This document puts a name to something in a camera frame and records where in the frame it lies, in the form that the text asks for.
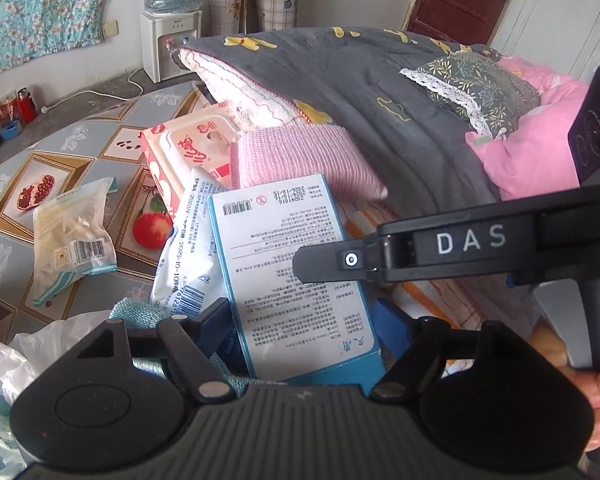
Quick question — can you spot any fruit printed mat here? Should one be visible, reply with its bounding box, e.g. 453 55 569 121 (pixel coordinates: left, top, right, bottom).
0 79 261 358

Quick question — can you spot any clear snack bag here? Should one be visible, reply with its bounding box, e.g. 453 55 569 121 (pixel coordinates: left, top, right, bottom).
32 177 119 309

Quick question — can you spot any floral wall cloth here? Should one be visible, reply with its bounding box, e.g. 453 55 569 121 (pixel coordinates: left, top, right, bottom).
0 0 109 81

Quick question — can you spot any white barcode packet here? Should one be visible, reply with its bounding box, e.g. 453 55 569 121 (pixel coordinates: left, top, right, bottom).
150 180 232 322

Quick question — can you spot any white panel door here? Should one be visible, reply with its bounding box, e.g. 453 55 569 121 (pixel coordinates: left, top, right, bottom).
490 0 600 83

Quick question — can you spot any floral pillow with lace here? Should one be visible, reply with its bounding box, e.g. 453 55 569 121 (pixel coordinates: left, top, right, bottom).
400 52 541 139

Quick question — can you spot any white plastic bag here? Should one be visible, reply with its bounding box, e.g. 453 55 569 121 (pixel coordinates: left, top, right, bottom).
0 307 117 480

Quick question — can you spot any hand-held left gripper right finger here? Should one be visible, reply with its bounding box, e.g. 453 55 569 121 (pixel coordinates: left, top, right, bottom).
370 299 527 404

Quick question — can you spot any blue and white box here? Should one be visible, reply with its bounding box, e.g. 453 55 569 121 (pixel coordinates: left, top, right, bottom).
207 173 387 397

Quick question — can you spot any white water dispenser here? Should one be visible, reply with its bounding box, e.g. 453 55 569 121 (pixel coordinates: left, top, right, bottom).
140 9 204 84

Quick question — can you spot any red thermos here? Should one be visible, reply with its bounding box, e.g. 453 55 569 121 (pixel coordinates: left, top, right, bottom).
15 87 39 124

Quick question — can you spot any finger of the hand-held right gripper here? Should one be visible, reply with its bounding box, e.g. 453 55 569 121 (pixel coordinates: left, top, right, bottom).
292 239 377 286

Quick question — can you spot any grey quilt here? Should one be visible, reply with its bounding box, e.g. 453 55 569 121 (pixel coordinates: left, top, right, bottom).
172 26 593 321

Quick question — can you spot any red wet wipes pack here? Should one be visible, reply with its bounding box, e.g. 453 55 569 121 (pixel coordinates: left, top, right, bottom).
140 104 244 222

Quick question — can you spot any pink blanket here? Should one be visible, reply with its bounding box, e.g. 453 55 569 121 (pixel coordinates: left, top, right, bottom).
467 56 597 202

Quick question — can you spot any light blue towel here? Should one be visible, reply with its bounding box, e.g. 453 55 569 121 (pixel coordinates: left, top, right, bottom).
108 297 251 397

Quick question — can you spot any white power cable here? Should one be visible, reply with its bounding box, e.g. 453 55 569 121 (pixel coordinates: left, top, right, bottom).
40 67 149 117

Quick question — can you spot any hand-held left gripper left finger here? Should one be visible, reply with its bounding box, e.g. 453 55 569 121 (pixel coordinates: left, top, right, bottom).
87 297 236 405

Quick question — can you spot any pink knitted cloth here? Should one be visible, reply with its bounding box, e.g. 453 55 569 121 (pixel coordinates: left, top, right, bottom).
229 124 389 202

